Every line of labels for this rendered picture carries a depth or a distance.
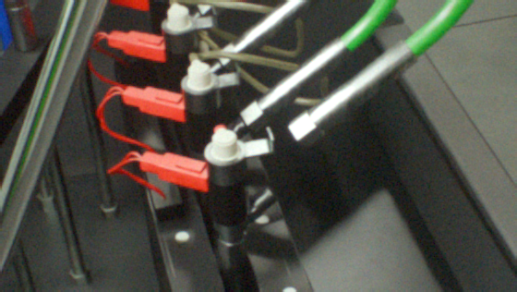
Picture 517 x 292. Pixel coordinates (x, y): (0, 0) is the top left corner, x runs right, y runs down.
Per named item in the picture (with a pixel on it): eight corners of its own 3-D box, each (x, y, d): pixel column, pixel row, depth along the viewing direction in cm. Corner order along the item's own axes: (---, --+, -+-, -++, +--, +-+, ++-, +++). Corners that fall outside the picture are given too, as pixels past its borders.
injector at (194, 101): (262, 276, 85) (252, 83, 71) (206, 289, 84) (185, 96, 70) (254, 253, 87) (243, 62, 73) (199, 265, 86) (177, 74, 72)
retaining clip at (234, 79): (237, 74, 73) (236, 61, 72) (243, 88, 71) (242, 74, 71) (195, 82, 72) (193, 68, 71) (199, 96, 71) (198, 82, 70)
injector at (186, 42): (240, 214, 91) (226, 25, 77) (187, 225, 90) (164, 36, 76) (233, 194, 93) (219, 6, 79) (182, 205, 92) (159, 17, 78)
